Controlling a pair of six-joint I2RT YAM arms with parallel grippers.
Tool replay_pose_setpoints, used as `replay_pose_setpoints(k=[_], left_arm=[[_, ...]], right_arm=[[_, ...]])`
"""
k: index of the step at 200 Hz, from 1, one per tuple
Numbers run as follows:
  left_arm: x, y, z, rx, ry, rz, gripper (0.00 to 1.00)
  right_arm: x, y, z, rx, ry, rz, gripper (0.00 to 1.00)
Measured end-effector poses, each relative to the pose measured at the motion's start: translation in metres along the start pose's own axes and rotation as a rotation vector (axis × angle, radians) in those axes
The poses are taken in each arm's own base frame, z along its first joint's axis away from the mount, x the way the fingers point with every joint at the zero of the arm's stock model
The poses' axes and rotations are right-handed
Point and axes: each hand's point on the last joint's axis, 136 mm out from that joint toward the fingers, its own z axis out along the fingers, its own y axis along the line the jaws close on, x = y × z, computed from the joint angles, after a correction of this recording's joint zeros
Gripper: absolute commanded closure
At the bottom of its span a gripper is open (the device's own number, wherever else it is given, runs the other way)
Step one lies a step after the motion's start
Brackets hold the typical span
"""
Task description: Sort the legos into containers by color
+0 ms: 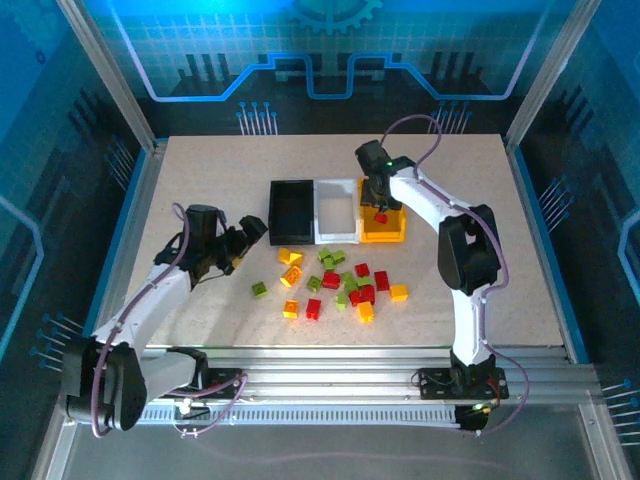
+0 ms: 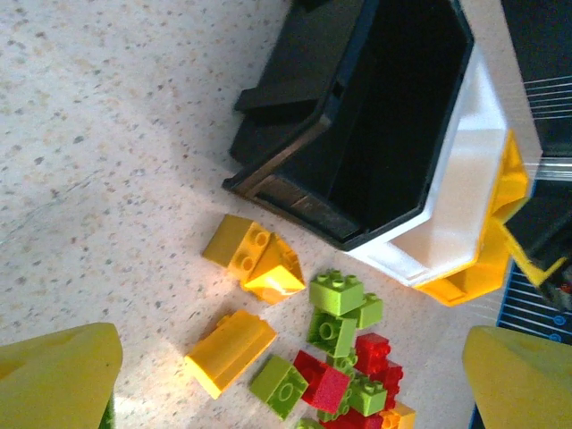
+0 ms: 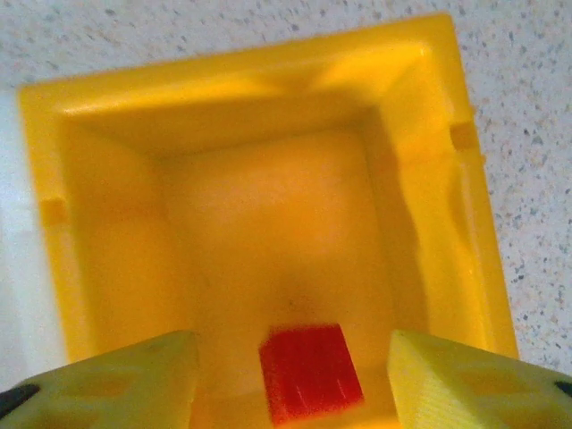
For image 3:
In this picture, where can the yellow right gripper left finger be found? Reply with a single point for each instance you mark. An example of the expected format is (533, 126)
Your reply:
(111, 384)

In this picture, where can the white plastic bin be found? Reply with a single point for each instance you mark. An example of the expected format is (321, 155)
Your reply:
(18, 246)

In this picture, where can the yellow plastic bin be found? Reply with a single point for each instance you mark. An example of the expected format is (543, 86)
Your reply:
(268, 201)

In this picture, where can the red lego brick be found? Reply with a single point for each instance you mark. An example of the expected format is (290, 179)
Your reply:
(308, 371)

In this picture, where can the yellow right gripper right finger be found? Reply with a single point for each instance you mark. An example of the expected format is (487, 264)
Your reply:
(469, 389)

